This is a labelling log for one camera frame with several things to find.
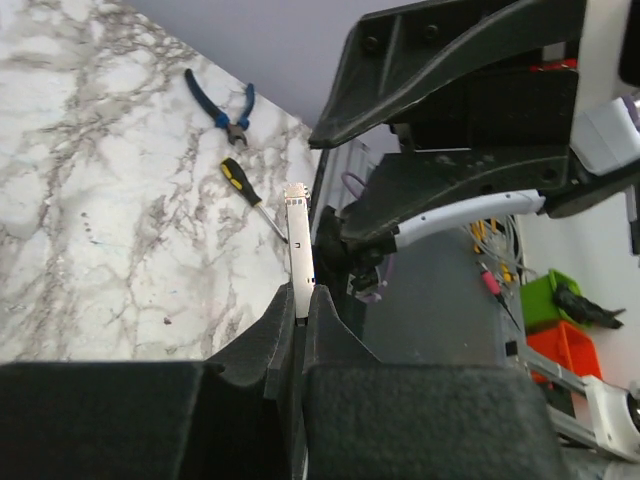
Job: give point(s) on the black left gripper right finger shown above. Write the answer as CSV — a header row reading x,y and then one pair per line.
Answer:
x,y
368,420

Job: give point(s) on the green plastic bin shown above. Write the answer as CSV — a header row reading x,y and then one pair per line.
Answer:
x,y
538,308

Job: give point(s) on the orange plastic bin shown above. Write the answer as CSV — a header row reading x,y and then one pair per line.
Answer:
x,y
569,347

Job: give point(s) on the black yellow screwdriver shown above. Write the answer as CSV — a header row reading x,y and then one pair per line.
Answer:
x,y
237,178

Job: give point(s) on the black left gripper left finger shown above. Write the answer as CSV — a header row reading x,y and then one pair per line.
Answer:
x,y
231,416

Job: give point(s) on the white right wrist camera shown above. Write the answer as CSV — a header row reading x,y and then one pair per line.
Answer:
x,y
606,138

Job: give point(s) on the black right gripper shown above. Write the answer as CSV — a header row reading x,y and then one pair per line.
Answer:
x,y
472,80

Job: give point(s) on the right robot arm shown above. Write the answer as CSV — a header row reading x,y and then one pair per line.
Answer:
x,y
481,96

